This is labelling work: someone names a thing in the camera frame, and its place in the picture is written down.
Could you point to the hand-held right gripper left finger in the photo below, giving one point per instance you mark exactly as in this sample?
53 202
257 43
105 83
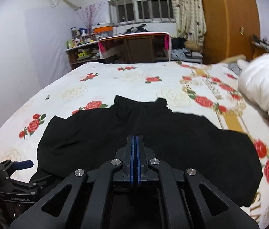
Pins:
131 159

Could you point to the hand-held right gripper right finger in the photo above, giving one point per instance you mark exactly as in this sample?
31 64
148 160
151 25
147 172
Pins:
139 159

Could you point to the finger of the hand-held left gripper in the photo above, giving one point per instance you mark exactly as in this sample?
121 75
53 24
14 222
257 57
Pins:
22 188
24 164

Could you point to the black garment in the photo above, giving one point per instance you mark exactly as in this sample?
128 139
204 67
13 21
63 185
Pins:
148 124

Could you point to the pile of clothes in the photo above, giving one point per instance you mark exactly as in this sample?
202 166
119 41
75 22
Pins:
184 50

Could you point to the bed with rose-print blanket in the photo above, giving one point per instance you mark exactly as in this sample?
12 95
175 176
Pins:
125 81

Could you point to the white desk with pink edges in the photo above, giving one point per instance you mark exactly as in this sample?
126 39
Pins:
134 47

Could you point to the wooden shelf unit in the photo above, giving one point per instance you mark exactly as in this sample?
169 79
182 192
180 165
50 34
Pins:
82 54

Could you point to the black metal tool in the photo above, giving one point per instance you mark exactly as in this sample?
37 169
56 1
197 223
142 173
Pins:
135 29

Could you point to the cluster of bottles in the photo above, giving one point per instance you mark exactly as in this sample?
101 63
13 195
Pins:
79 39

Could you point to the grey cloth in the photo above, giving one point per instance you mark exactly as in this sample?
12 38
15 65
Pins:
234 68

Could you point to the orange lid storage box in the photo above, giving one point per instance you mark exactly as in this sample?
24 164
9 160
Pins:
103 31

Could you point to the white duvet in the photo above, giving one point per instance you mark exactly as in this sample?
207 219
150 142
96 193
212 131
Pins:
263 83

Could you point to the barred window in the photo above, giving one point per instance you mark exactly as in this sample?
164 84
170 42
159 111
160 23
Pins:
144 9

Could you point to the pink blossom branches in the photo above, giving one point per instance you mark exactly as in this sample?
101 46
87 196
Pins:
89 14

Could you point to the patterned cream curtain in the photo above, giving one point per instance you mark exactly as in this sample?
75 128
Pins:
187 9

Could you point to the small yellow tag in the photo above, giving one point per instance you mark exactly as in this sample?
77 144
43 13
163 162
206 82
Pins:
242 30

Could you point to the wooden wardrobe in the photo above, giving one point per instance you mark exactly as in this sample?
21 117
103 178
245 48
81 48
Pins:
225 16

